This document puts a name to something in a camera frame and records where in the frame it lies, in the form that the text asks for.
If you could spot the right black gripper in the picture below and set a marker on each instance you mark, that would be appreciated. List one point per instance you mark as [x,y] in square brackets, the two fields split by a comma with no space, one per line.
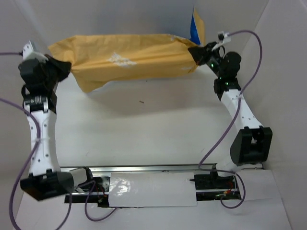
[200,54]

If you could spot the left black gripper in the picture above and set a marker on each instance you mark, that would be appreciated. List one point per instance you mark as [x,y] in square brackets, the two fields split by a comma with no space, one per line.
[63,67]

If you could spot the orange pillowcase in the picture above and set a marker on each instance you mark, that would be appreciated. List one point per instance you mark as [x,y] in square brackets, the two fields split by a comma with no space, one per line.
[98,59]

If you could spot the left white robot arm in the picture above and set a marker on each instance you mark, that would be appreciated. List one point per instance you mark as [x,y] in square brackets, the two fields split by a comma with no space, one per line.
[45,178]

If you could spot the white cover plate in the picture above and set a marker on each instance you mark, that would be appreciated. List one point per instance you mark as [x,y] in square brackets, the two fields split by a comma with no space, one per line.
[164,189]

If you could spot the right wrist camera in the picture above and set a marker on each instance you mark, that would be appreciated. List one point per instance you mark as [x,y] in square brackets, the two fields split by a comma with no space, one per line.
[223,38]

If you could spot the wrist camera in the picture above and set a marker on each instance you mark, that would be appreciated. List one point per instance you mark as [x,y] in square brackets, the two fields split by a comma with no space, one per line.
[30,52]
[223,38]

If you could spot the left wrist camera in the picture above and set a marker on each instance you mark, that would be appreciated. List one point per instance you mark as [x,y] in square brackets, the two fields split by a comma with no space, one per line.
[30,52]

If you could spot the aluminium mounting rail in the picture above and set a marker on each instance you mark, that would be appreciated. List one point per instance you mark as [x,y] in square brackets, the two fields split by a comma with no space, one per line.
[102,171]

